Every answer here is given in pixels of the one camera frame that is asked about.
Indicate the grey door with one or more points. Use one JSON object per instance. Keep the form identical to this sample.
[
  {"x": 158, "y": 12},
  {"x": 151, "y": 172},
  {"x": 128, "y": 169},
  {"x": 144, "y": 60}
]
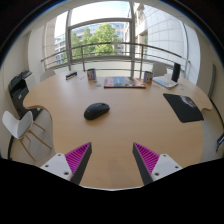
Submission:
[{"x": 211, "y": 81}]

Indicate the black cylindrical speaker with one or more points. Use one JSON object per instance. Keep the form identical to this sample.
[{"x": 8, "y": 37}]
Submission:
[{"x": 176, "y": 72}]

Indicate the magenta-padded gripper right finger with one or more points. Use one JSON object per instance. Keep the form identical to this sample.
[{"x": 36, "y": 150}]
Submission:
[{"x": 165, "y": 165}]

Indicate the dark blue stapler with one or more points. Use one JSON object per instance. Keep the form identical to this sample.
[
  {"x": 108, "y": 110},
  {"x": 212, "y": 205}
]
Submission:
[{"x": 71, "y": 75}]

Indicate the red magazine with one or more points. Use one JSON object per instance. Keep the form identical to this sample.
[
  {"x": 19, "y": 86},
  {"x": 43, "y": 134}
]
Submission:
[{"x": 124, "y": 82}]

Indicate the grey metal balcony railing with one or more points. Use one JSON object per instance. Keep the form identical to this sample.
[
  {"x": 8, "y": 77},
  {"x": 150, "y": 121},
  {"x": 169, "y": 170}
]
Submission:
[{"x": 106, "y": 43}]

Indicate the white chair with wooden legs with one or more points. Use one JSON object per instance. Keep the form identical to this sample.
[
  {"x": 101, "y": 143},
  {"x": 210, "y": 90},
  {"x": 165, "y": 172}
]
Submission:
[{"x": 18, "y": 125}]

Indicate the printed white mug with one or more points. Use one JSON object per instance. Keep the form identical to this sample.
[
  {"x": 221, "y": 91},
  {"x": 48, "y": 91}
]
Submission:
[{"x": 91, "y": 74}]

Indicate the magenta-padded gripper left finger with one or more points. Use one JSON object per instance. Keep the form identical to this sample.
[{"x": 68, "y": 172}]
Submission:
[{"x": 60, "y": 165}]

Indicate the light blue magazine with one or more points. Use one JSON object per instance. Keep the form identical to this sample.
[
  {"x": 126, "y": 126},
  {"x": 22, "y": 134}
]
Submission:
[{"x": 165, "y": 82}]

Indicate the black computer mouse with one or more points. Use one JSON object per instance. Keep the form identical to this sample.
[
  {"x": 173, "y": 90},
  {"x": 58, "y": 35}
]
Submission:
[{"x": 96, "y": 111}]

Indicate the black mouse pad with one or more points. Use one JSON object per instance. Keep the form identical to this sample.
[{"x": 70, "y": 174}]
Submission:
[{"x": 183, "y": 108}]

